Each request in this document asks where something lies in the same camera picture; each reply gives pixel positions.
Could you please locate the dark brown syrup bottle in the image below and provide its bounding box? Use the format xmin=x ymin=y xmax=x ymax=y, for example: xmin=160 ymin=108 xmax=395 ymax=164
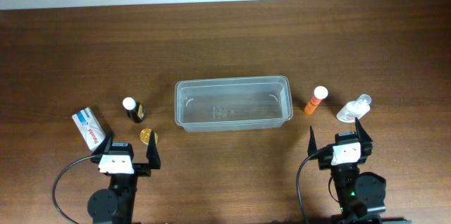
xmin=123 ymin=97 xmax=145 ymax=123

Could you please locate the orange tube white cap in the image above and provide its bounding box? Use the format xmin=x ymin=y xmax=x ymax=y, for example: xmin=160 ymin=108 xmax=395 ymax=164
xmin=304 ymin=86 xmax=328 ymax=115

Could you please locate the white Panadol box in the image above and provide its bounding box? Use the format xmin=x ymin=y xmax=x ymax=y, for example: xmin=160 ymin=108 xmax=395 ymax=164
xmin=72 ymin=107 xmax=106 ymax=151

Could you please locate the black cable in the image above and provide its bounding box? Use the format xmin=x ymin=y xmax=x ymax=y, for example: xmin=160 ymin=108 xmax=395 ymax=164
xmin=51 ymin=154 xmax=103 ymax=224
xmin=295 ymin=148 xmax=334 ymax=224

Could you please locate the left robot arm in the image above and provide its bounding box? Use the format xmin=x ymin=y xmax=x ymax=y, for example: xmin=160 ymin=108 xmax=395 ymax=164
xmin=87 ymin=130 xmax=161 ymax=223

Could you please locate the small jar gold lid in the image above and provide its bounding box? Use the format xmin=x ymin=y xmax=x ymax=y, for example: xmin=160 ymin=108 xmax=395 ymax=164
xmin=140 ymin=128 xmax=158 ymax=145

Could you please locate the right black cable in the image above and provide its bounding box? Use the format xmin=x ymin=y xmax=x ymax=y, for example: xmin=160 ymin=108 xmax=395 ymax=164
xmin=295 ymin=148 xmax=334 ymax=224

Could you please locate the left black cable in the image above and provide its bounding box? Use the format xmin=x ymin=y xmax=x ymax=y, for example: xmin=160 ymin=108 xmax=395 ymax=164
xmin=51 ymin=154 xmax=103 ymax=224

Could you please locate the white sanitizer bottle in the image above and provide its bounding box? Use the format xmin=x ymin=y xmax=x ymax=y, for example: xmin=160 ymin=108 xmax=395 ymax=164
xmin=336 ymin=94 xmax=371 ymax=123

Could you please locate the clear plastic container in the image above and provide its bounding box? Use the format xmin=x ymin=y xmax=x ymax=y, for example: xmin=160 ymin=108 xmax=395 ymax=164
xmin=174 ymin=75 xmax=293 ymax=132

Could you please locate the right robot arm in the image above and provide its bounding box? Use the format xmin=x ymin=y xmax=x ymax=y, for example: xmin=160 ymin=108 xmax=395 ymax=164
xmin=307 ymin=119 xmax=386 ymax=224

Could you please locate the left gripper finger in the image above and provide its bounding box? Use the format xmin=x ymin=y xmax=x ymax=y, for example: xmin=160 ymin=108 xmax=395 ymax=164
xmin=92 ymin=131 xmax=113 ymax=156
xmin=146 ymin=131 xmax=161 ymax=169

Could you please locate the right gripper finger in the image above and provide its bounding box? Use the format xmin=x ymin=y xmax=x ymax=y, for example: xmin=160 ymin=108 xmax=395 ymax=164
xmin=307 ymin=127 xmax=318 ymax=157
xmin=354 ymin=118 xmax=373 ymax=144

